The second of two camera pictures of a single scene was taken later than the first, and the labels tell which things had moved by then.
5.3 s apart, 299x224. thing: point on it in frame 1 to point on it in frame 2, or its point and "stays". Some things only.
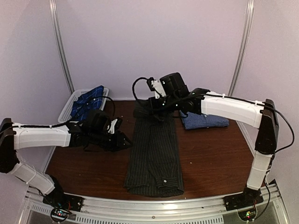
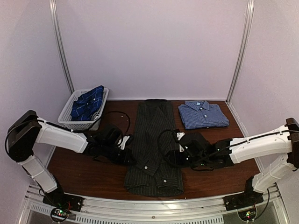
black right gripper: (153, 107) to (174, 157)
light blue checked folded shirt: (192, 121) stays
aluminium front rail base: (36, 209) stays
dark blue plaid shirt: (90, 100) stays
